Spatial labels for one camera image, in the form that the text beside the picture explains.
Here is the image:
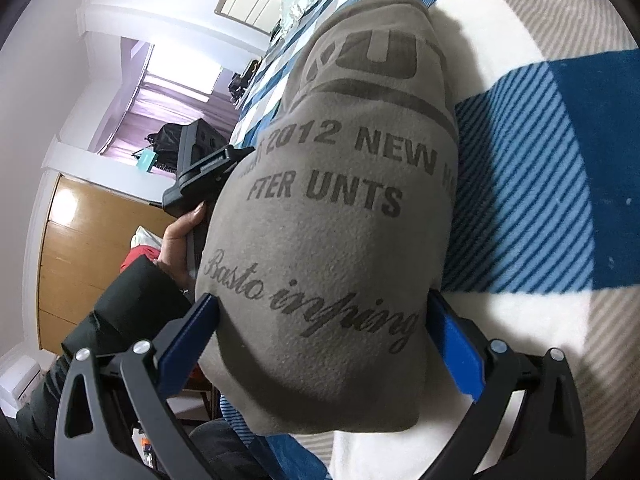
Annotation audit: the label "person's dark trousers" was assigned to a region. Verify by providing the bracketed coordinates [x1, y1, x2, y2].
[187, 417, 281, 480]

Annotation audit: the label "purple curtain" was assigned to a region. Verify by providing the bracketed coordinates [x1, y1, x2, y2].
[90, 37, 246, 181]

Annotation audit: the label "person's left hand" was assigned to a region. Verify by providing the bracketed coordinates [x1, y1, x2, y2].
[152, 202, 208, 291]

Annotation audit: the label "black bedside clutter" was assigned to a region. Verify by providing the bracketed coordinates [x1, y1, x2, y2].
[227, 57, 262, 106]

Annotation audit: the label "black bag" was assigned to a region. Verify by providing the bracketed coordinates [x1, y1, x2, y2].
[147, 121, 191, 173]

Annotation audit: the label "wooden wardrobe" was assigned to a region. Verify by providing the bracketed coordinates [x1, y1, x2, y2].
[37, 172, 186, 356]

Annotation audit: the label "red cloth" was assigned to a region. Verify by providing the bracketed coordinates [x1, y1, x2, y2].
[120, 245, 161, 273]

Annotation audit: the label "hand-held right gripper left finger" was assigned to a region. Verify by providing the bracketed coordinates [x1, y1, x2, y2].
[54, 292, 221, 480]

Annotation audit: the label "white air conditioner unit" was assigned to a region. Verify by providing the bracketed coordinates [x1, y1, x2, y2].
[0, 352, 43, 416]

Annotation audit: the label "grey-brown fleece garment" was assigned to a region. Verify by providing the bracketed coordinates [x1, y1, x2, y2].
[195, 0, 461, 436]

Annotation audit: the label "bright window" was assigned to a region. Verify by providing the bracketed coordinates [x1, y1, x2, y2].
[145, 45, 221, 93]

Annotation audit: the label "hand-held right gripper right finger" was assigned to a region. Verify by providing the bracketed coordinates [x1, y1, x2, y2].
[425, 287, 587, 480]

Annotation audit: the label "person's left forearm black sleeve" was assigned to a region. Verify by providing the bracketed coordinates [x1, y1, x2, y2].
[15, 255, 193, 466]

